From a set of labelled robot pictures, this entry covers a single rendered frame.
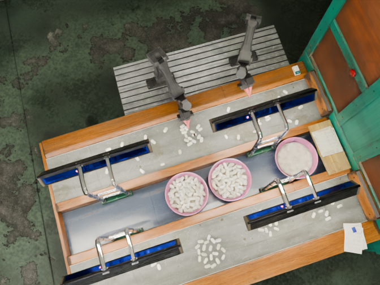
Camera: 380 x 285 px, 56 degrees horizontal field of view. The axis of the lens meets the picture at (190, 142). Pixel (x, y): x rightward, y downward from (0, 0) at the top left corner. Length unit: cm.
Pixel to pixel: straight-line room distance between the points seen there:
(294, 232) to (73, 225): 136
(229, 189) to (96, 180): 83
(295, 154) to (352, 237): 59
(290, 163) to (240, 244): 59
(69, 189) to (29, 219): 94
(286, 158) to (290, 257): 60
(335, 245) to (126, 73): 174
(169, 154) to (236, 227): 61
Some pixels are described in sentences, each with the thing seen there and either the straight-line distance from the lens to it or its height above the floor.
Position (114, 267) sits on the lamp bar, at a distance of 191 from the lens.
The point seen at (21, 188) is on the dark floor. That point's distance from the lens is 333.
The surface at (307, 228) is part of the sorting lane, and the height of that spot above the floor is 74.
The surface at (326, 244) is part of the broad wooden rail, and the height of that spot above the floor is 76.
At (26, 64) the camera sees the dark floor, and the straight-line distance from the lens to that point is 369.
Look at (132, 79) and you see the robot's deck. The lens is 258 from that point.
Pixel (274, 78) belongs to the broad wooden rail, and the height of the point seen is 76.
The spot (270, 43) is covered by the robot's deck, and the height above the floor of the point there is 67.
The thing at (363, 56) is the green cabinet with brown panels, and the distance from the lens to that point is 202.
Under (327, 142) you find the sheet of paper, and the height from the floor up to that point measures 78.
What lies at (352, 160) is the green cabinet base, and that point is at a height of 80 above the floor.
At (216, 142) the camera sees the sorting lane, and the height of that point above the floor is 74.
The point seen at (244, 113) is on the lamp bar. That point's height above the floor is 111.
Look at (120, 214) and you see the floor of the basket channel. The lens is 235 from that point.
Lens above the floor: 297
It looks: 75 degrees down
